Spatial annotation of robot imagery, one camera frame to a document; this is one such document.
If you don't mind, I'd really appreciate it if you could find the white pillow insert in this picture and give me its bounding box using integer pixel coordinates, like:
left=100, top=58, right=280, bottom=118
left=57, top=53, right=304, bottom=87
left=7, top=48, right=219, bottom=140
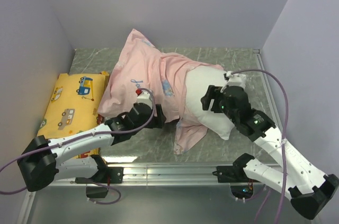
left=185, top=65, right=234, bottom=140

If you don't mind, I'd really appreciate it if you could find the pink pillowcase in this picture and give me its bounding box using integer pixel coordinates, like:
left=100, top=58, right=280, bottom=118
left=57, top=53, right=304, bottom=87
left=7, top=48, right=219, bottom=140
left=98, top=29, right=208, bottom=155

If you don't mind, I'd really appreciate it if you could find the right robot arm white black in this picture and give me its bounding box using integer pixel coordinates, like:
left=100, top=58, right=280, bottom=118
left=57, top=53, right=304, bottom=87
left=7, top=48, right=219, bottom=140
left=201, top=85, right=338, bottom=220

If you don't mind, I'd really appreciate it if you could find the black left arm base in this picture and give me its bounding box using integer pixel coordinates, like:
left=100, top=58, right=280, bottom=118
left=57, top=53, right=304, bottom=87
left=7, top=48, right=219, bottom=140
left=75, top=167, right=124, bottom=205

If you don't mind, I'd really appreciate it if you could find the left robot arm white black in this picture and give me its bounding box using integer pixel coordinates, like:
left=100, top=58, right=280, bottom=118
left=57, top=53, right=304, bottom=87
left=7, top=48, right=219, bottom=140
left=17, top=103, right=166, bottom=192

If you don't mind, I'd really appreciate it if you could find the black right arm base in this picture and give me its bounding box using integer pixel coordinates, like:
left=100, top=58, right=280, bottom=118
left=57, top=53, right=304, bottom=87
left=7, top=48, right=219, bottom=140
left=212, top=166, right=266, bottom=203

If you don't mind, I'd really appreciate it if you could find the yellow cartoon car pillow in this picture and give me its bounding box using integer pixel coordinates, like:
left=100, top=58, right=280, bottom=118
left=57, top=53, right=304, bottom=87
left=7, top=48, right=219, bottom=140
left=37, top=71, right=111, bottom=159

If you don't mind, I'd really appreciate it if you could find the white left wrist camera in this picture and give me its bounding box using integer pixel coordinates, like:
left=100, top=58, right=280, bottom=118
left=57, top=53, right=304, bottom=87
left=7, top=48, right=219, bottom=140
left=136, top=88, right=153, bottom=109

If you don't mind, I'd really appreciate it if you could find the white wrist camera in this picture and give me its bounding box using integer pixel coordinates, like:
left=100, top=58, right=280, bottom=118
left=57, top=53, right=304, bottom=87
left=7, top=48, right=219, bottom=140
left=224, top=71, right=247, bottom=89
left=136, top=88, right=153, bottom=109

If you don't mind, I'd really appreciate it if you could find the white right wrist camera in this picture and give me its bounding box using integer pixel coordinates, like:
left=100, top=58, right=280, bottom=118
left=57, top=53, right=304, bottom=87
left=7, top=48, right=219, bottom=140
left=224, top=71, right=247, bottom=89

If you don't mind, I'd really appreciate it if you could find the aluminium right side rail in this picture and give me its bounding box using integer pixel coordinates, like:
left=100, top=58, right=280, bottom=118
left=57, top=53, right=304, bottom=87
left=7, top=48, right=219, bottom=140
left=253, top=49, right=289, bottom=140

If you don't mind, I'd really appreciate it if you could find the aluminium rail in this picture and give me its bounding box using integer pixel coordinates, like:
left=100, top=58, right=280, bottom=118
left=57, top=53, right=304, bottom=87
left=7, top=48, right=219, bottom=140
left=253, top=49, right=289, bottom=140
left=15, top=164, right=308, bottom=224

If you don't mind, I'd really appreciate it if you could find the aluminium front rail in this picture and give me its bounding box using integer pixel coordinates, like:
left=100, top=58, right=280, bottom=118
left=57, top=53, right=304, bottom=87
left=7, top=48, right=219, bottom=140
left=15, top=164, right=308, bottom=224

